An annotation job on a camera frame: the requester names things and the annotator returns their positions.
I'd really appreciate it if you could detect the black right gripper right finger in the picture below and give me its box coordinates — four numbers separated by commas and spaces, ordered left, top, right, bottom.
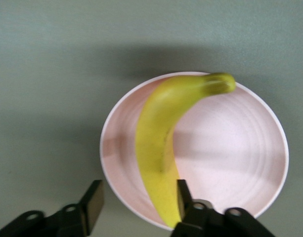
171, 179, 277, 237

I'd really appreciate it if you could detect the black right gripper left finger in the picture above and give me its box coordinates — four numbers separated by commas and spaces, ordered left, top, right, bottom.
0, 179, 105, 237

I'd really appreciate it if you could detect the yellow banana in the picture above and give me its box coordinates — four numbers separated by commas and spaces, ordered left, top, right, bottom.
135, 72, 237, 229

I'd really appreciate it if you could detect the pink round plate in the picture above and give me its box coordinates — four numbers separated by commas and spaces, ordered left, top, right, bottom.
99, 71, 290, 232

